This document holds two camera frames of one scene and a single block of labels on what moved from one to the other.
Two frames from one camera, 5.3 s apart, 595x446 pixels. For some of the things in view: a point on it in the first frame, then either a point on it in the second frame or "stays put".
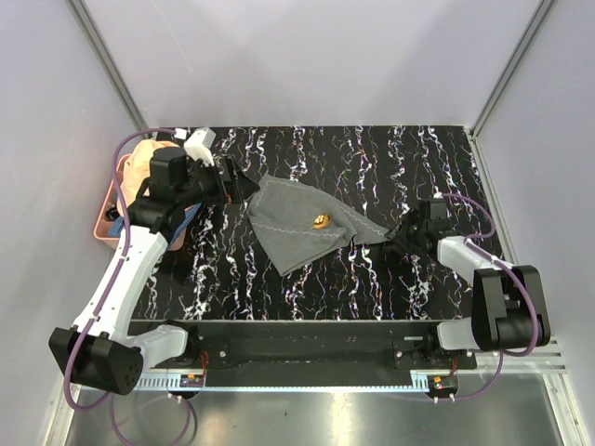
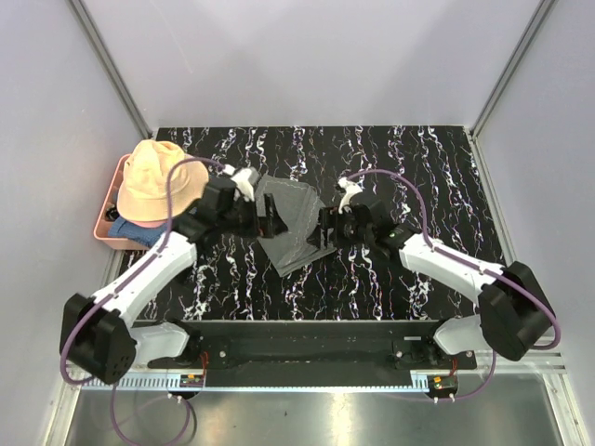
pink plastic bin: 100,230 stays put
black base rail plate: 316,353 stays put
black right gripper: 402,242 → 326,219
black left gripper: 245,188 → 268,226
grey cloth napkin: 294,225 stays put
